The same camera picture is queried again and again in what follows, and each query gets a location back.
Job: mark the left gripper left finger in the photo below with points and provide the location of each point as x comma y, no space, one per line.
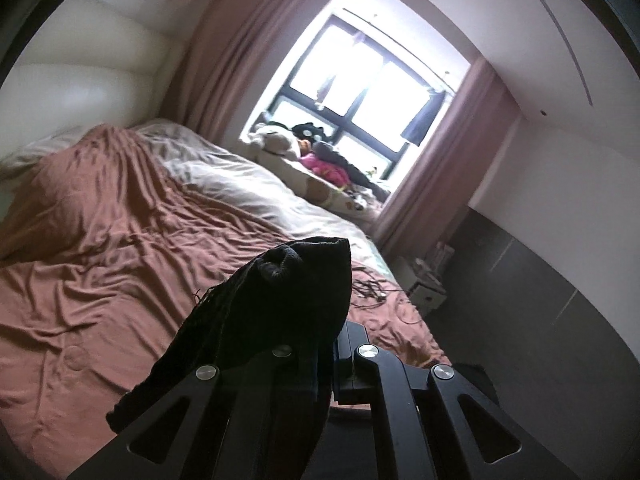
258,421

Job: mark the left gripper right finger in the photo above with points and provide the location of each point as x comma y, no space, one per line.
432,423

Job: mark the black pants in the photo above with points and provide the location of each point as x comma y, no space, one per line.
296,295

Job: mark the white bedside cabinet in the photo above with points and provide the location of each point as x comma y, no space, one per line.
421,278

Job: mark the brown bed blanket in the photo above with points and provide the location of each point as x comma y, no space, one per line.
71,349

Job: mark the beige bed sheet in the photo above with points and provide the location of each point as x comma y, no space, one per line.
156,203

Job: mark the plush toy on windowsill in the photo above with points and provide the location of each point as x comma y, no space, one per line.
312,168

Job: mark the dark cloth hanging at window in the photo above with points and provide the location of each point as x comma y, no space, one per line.
419,125

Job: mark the pink curtain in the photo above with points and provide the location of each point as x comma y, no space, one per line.
238,44

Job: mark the white padded headboard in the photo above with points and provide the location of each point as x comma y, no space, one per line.
87,64

